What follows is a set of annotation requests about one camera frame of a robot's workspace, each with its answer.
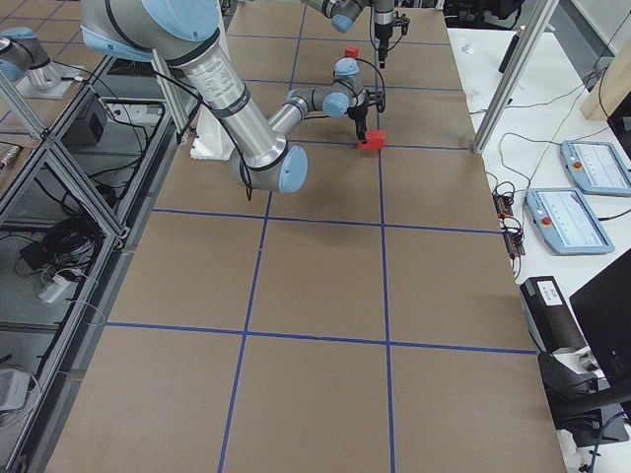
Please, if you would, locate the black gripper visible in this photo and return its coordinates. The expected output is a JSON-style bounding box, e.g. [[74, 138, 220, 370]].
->
[[375, 30, 392, 68], [347, 105, 368, 143]]

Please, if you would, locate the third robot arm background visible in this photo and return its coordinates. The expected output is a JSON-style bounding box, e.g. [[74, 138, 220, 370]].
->
[[1, 27, 62, 91]]

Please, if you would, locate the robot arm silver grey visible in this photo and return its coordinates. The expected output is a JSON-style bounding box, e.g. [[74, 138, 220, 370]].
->
[[81, 0, 369, 193], [304, 0, 407, 69]]

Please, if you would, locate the small red circuit board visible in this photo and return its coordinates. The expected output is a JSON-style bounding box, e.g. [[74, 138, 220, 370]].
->
[[492, 181, 516, 216]]

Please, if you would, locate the near teach pendant tablet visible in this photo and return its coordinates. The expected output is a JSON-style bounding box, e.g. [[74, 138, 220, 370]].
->
[[526, 187, 615, 255]]

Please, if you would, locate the teach pendant tablet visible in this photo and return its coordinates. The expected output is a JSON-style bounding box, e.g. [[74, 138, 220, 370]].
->
[[526, 187, 615, 255], [561, 141, 630, 197]]

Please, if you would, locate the far teach pendant tablet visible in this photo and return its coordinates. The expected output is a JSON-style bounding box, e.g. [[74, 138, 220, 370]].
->
[[561, 141, 630, 197]]

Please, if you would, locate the black box white label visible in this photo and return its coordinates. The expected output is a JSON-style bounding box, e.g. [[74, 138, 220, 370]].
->
[[520, 276, 587, 354]]

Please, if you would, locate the black monitor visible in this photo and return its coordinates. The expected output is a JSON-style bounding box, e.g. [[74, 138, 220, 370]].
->
[[570, 251, 630, 383]]

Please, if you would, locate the white power adapter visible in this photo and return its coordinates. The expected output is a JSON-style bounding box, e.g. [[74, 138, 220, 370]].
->
[[38, 275, 70, 304]]

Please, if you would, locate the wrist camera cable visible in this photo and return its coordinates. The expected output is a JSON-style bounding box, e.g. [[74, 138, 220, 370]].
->
[[354, 57, 386, 119]]

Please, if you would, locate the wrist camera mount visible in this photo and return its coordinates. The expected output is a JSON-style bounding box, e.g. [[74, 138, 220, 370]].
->
[[392, 11, 410, 36], [366, 90, 386, 113]]

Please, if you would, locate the aluminium frame post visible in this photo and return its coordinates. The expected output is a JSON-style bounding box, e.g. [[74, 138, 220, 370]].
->
[[471, 0, 559, 155]]

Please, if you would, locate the white pedestal column base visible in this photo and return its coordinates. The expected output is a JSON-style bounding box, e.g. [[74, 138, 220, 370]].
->
[[190, 104, 235, 162]]

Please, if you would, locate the aluminium frame side table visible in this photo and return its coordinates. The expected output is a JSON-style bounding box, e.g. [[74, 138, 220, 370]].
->
[[1, 57, 196, 472]]

